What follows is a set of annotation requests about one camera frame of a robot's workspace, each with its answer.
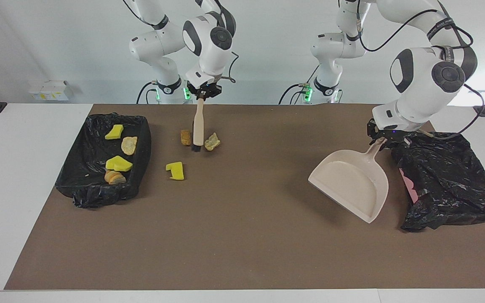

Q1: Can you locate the black lined bin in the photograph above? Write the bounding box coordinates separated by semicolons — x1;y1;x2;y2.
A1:
55;112;152;209
391;131;485;233

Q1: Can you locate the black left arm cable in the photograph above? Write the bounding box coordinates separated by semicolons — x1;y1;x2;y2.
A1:
354;0;485;141

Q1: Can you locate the orange striped croissant toy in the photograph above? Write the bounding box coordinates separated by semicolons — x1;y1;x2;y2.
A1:
121;136;138;156
104;170;127;185

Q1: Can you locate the white wall socket box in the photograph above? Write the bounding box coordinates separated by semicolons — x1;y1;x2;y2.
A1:
28;80;75;101

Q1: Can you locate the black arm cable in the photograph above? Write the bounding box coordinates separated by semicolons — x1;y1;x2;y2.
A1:
354;0;485;141
123;0;240;82

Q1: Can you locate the pale yellow scrap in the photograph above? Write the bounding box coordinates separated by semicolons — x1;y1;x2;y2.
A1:
204;133;221;152

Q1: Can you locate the small yellow sponge piece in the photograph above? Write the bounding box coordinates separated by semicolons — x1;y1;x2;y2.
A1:
105;124;124;140

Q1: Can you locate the pink bin box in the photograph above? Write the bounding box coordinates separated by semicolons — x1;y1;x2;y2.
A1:
399;167;419;203

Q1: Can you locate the beige plastic dustpan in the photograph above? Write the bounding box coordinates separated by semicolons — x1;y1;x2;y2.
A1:
308;137;389;224

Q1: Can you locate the black base cable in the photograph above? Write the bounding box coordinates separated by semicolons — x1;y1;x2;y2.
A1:
279;83;310;105
136;81;160;105

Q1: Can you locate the brown table mat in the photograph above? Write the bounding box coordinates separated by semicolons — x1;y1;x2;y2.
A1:
4;104;485;291

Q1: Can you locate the notched yellow sponge piece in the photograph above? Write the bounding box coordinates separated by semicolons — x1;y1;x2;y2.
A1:
165;162;185;181

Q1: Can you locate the right black lined bin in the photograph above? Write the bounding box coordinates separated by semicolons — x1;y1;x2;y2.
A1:
391;131;485;233

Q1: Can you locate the beige brush with black bristles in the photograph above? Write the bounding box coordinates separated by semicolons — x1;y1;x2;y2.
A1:
191;98;205;153

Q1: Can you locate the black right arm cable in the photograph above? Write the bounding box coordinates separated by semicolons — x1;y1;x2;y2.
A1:
123;0;240;82

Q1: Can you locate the yellow sponge with green backing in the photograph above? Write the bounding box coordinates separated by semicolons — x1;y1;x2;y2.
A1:
106;155;133;172

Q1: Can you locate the left black lined bin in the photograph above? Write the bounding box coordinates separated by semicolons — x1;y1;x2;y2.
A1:
55;112;152;209

